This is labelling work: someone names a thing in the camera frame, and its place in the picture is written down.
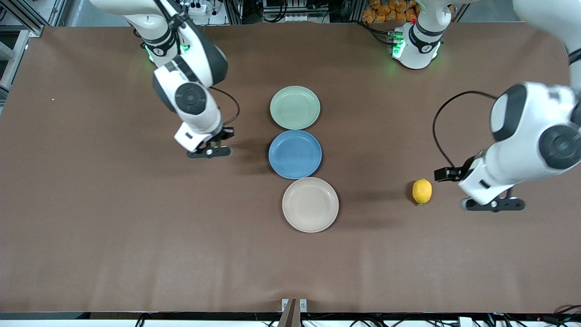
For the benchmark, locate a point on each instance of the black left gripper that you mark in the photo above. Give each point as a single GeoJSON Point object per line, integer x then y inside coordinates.
{"type": "Point", "coordinates": [464, 170]}

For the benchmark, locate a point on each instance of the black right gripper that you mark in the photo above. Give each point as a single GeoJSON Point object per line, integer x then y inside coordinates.
{"type": "Point", "coordinates": [223, 135]}

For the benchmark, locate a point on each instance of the yellow lemon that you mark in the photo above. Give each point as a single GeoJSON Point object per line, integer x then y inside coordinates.
{"type": "Point", "coordinates": [422, 191]}

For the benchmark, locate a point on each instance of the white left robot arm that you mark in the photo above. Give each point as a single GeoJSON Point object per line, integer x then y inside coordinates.
{"type": "Point", "coordinates": [517, 163]}

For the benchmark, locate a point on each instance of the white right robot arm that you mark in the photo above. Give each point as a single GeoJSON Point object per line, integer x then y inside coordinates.
{"type": "Point", "coordinates": [199, 118]}

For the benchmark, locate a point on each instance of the blue round plate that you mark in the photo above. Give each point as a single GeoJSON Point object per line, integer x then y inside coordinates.
{"type": "Point", "coordinates": [295, 154]}

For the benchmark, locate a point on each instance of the light green round plate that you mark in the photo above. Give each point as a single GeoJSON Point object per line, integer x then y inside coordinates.
{"type": "Point", "coordinates": [295, 107]}

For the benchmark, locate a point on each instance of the beige round plate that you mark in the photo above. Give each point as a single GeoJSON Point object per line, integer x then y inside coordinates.
{"type": "Point", "coordinates": [310, 205]}

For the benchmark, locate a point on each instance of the white power strip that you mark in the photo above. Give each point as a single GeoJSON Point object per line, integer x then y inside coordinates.
{"type": "Point", "coordinates": [204, 11]}

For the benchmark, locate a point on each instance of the metal bracket with wooden post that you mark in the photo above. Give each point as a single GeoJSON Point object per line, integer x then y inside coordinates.
{"type": "Point", "coordinates": [293, 311]}

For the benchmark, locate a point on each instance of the aluminium frame profile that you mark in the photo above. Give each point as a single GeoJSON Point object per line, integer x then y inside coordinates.
{"type": "Point", "coordinates": [25, 18]}

